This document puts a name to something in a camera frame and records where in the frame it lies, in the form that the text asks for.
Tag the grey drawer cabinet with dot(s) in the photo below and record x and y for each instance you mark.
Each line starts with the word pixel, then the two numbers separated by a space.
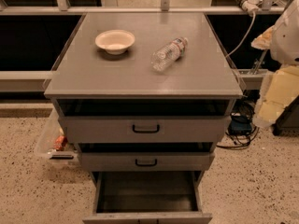
pixel 92 83

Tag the grey top drawer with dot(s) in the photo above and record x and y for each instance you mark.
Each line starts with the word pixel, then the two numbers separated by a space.
pixel 118 130

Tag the red item in bin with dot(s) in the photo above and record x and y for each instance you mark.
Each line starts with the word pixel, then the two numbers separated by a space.
pixel 60 143

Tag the blue box with black cables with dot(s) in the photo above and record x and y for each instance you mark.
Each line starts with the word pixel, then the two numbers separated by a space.
pixel 241 130

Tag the clear plastic storage bin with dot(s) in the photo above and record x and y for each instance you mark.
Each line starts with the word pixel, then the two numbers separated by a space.
pixel 44 146

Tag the grey middle drawer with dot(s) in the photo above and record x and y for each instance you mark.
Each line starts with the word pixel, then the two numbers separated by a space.
pixel 146 162

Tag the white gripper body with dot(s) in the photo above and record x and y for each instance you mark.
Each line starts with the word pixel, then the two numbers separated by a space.
pixel 286 37

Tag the clear plastic water bottle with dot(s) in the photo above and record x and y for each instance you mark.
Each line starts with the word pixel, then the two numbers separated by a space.
pixel 168 54

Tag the white power strip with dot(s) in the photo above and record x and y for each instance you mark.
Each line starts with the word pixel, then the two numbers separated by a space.
pixel 249 6

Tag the grey open bottom drawer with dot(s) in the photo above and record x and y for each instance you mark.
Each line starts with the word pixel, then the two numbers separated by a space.
pixel 147 198

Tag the white paper bowl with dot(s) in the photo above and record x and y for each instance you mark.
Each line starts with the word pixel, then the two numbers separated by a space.
pixel 115 42

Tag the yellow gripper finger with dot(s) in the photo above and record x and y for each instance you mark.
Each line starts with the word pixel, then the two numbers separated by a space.
pixel 263 41
pixel 277 91

